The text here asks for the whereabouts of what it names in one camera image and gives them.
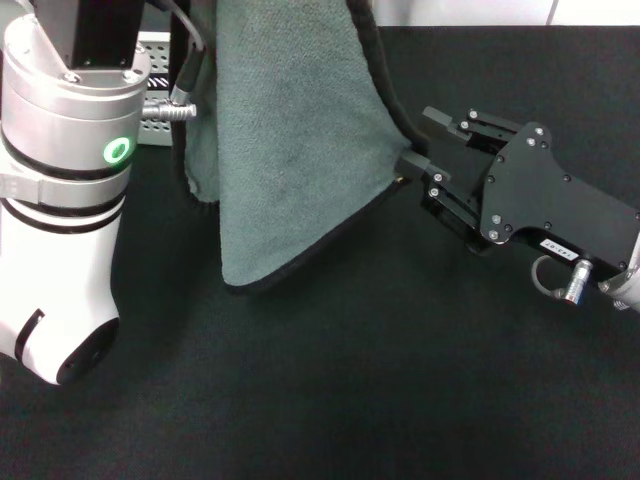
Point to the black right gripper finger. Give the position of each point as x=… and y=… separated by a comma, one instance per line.
x=450, y=200
x=487, y=130

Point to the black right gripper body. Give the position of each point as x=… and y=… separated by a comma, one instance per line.
x=540, y=195

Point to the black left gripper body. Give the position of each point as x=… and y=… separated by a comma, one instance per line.
x=95, y=30

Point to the yellow grey towel black trim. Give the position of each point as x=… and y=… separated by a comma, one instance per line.
x=300, y=150

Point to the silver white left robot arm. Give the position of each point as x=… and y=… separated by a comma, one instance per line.
x=60, y=225

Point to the grey perforated plastic storage box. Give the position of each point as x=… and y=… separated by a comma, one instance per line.
x=157, y=70

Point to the black tablecloth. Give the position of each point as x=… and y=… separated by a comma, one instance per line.
x=350, y=400

